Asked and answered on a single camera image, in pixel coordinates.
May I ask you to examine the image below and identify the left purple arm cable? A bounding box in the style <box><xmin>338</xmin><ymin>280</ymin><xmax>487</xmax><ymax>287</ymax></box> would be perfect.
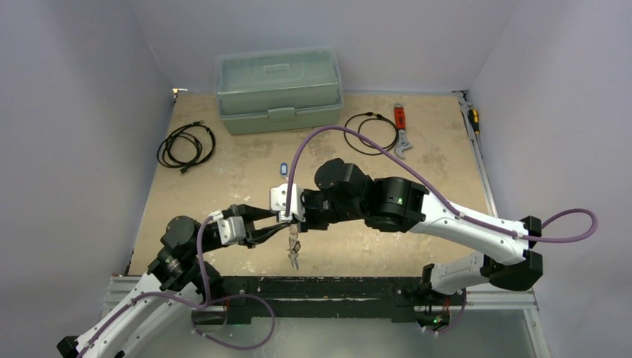
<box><xmin>74</xmin><ymin>215</ymin><xmax>218</xmax><ymax>358</ymax></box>

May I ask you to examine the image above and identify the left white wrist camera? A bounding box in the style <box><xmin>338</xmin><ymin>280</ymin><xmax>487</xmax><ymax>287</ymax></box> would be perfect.
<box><xmin>209</xmin><ymin>210</ymin><xmax>246</xmax><ymax>245</ymax></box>

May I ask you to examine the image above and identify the coiled black cable left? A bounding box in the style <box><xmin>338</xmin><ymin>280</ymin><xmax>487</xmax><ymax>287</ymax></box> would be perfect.
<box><xmin>157</xmin><ymin>122</ymin><xmax>217</xmax><ymax>175</ymax></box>

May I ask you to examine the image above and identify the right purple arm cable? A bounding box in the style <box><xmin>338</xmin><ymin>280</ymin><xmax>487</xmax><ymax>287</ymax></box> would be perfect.
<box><xmin>283</xmin><ymin>125</ymin><xmax>599</xmax><ymax>244</ymax></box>

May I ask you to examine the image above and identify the coiled thin black cable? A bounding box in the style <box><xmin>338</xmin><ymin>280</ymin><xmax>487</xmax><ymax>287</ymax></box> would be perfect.
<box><xmin>343</xmin><ymin>112</ymin><xmax>400</xmax><ymax>157</ymax></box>

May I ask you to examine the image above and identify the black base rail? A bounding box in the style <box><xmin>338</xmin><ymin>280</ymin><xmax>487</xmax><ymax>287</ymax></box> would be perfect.
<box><xmin>192</xmin><ymin>276</ymin><xmax>466</xmax><ymax>328</ymax></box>

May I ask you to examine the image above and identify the metal keyring with keys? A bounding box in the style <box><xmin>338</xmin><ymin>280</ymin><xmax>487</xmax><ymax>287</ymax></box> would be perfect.
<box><xmin>288</xmin><ymin>224</ymin><xmax>301</xmax><ymax>270</ymax></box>

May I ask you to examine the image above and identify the key with blue tag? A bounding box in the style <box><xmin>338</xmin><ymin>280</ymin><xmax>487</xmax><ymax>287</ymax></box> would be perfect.
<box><xmin>279</xmin><ymin>163</ymin><xmax>289</xmax><ymax>178</ymax></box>

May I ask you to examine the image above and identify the yellow black screwdriver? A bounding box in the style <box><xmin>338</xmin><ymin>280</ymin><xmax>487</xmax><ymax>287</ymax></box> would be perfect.
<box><xmin>467</xmin><ymin>108</ymin><xmax>480</xmax><ymax>136</ymax></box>

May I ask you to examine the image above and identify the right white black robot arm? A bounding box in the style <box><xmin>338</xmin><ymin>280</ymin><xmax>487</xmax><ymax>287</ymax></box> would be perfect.
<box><xmin>292</xmin><ymin>158</ymin><xmax>543</xmax><ymax>304</ymax></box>

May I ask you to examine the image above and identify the green plastic toolbox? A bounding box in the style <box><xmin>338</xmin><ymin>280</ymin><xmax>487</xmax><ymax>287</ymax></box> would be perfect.
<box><xmin>215</xmin><ymin>47</ymin><xmax>344</xmax><ymax>135</ymax></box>

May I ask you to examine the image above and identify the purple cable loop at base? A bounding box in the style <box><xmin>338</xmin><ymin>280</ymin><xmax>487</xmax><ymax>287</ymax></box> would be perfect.
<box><xmin>190</xmin><ymin>291</ymin><xmax>276</xmax><ymax>351</ymax></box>

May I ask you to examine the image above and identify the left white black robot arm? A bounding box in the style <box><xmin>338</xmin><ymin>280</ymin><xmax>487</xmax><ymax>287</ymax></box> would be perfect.
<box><xmin>57</xmin><ymin>204</ymin><xmax>290</xmax><ymax>357</ymax></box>

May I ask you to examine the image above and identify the red handled adjustable wrench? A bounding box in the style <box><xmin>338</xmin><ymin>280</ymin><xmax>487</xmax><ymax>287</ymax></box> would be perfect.
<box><xmin>394</xmin><ymin>102</ymin><xmax>413</xmax><ymax>160</ymax></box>

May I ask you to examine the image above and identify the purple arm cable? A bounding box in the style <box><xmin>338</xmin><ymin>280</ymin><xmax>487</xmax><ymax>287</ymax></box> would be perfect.
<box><xmin>74</xmin><ymin>215</ymin><xmax>218</xmax><ymax>358</ymax></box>
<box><xmin>283</xmin><ymin>125</ymin><xmax>599</xmax><ymax>244</ymax></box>

